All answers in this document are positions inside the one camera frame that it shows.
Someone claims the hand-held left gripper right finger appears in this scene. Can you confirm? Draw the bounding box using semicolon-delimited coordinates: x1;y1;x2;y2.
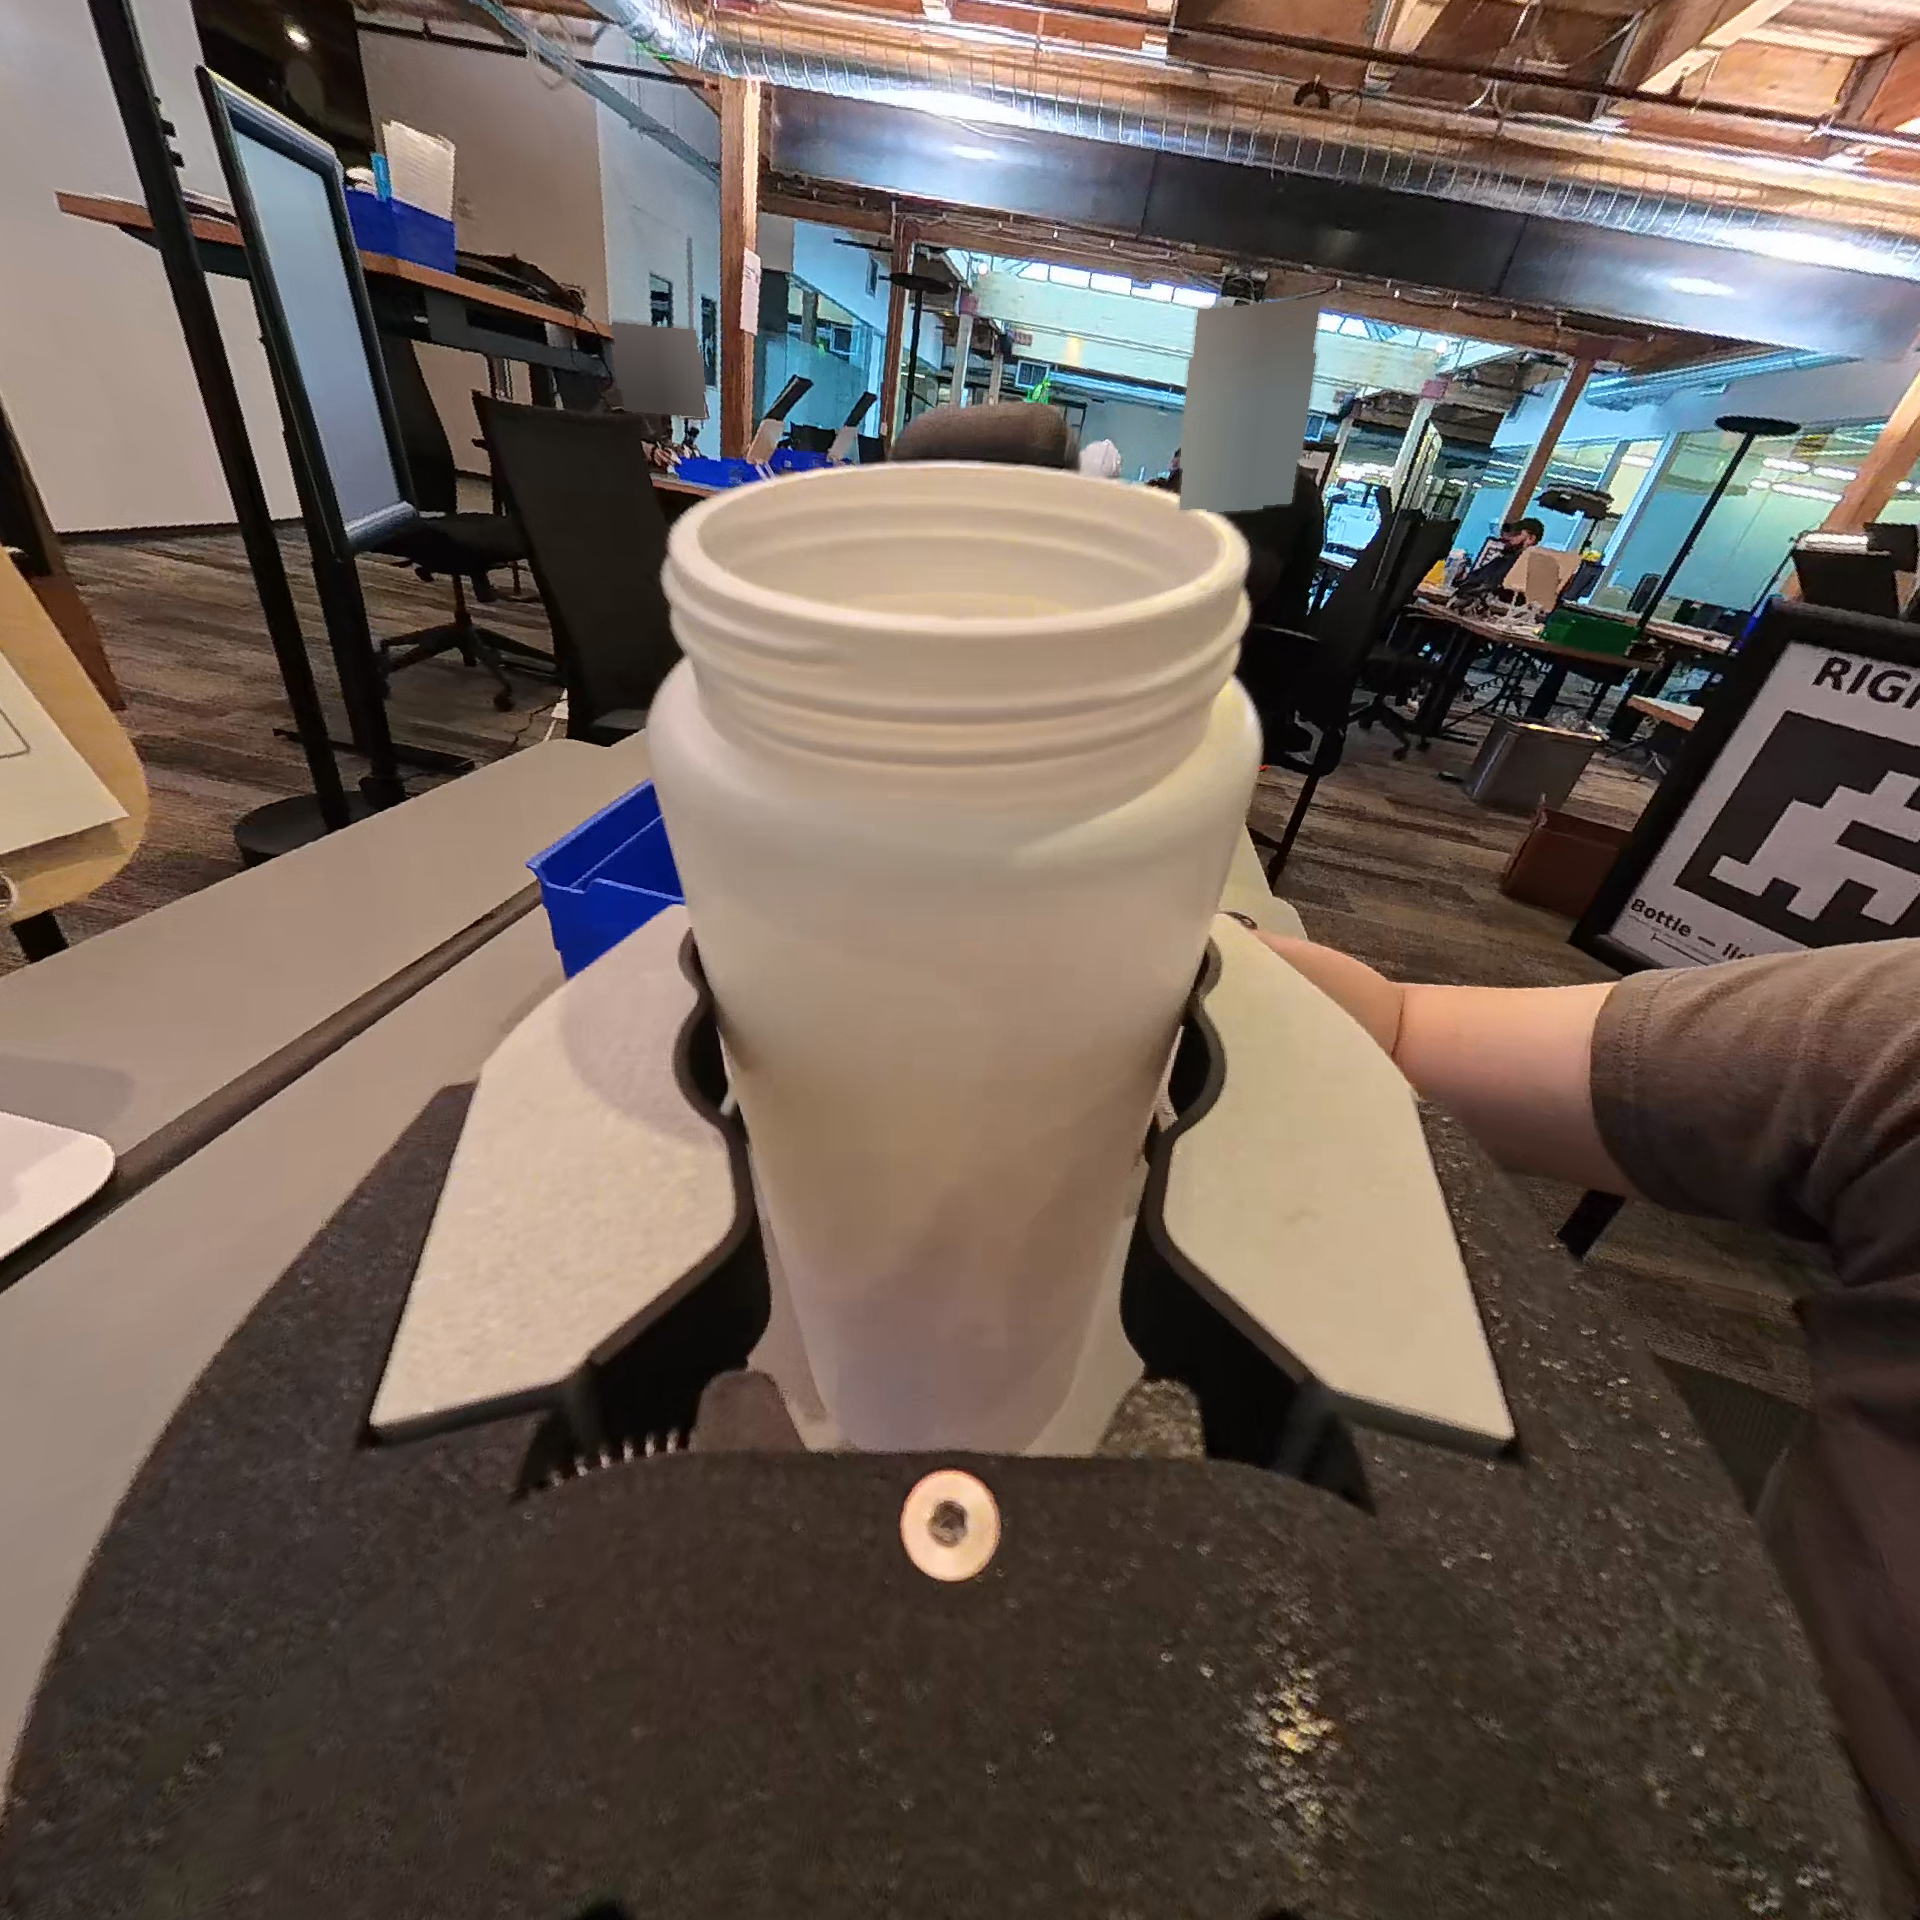
1119;911;1520;1458

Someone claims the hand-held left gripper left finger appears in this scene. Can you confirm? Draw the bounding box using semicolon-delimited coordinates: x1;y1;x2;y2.
365;904;776;1448

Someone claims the blue plastic storage bin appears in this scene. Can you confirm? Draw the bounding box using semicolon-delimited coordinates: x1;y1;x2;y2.
527;781;687;980

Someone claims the white plastic bottle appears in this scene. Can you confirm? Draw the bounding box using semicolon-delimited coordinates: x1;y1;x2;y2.
647;461;1265;1458

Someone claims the person's right forearm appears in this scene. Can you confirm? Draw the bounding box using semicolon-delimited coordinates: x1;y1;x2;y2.
1258;931;1638;1191

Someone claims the person's grey shirt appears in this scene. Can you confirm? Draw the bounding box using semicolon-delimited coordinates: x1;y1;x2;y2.
1593;940;1920;1869

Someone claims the grey storage tub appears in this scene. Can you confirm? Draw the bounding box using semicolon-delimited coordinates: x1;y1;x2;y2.
1462;716;1603;815

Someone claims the black mesh office chair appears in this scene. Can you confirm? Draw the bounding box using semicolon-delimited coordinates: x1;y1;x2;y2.
470;391;684;747

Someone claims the black framed marker sign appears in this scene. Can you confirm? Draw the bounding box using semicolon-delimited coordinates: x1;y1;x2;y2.
1571;599;1920;971

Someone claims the instruction sheet on stand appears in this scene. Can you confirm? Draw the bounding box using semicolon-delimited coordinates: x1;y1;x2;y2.
0;547;152;1263

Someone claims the printed instruction sheet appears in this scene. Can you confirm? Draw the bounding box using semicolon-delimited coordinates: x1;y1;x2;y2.
0;660;133;860

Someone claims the black chair headrest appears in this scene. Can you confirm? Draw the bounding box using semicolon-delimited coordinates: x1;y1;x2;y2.
891;403;1086;470

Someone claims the small blue storage bin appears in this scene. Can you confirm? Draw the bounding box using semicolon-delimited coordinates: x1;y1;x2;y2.
344;185;458;275

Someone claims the wooden support post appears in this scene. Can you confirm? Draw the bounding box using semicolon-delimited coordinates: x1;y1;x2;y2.
716;76;767;458

